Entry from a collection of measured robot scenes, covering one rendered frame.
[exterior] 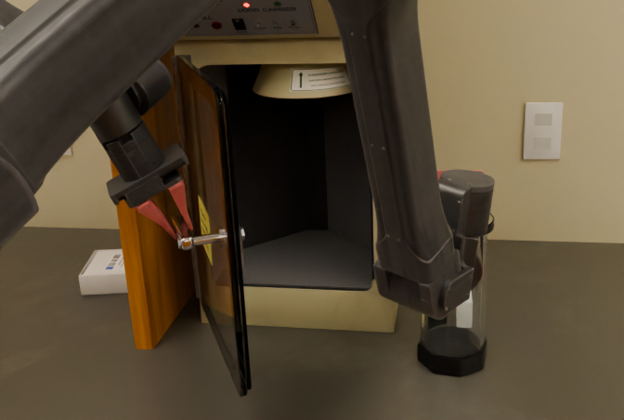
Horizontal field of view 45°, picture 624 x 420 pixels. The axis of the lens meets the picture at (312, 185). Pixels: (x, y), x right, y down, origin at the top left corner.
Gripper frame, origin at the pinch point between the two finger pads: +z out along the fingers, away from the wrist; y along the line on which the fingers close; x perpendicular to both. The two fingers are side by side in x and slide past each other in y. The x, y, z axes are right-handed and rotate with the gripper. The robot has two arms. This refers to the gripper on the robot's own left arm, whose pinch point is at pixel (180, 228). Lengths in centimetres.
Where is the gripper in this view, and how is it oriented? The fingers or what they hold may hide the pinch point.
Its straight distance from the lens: 98.1
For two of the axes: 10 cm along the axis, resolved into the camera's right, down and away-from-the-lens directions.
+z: 4.2, 8.2, 4.0
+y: -8.5, 5.0, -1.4
